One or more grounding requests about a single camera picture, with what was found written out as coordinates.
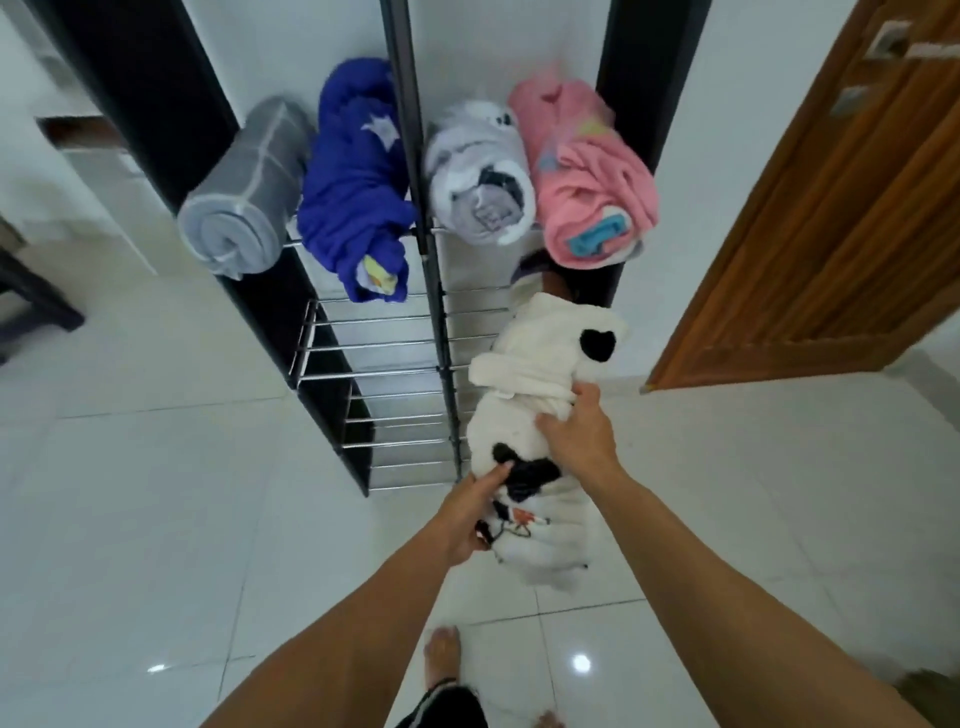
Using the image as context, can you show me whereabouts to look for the silver door handle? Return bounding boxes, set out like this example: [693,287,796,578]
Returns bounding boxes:
[862,19,960,63]

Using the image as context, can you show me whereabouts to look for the blue rolled blanket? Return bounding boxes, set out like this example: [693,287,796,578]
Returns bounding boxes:
[297,57,420,304]

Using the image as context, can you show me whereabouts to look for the white and grey rolled blanket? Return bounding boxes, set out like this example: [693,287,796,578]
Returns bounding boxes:
[422,99,538,247]

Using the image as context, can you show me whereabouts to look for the dark wooden furniture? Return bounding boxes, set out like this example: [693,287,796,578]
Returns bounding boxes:
[0,216,87,366]

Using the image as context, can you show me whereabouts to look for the silver door lock plate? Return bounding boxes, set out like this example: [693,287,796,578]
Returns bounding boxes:
[828,84,873,119]

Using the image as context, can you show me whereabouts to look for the person's left forearm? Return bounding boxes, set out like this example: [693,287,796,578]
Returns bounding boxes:
[198,525,460,728]

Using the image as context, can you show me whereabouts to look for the purple folded cloth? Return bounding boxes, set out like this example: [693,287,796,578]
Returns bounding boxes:
[511,250,560,292]

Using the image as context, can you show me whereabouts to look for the brown wooden door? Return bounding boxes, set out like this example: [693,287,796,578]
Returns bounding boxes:
[643,0,960,393]

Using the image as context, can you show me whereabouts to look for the black shorts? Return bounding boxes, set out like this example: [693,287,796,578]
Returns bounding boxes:
[395,678,490,728]

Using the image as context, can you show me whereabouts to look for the white blanket black spots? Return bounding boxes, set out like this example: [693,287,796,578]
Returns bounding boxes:
[465,291,630,594]

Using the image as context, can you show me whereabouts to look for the person's left foot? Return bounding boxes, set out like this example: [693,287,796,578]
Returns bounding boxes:
[423,625,463,688]

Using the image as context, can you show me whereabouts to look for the person's right forearm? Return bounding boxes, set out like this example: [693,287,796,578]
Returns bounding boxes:
[591,468,933,728]

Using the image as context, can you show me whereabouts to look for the black metal shelf rack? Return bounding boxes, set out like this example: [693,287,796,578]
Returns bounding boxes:
[22,0,714,498]

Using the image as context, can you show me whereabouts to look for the pink rolled blanket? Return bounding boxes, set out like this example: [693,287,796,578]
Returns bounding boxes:
[507,72,661,270]

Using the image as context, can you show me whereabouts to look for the person's left hand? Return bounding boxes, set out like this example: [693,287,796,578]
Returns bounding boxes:
[431,461,516,569]

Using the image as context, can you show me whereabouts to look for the person's right hand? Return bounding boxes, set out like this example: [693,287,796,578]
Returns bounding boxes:
[534,381,625,490]

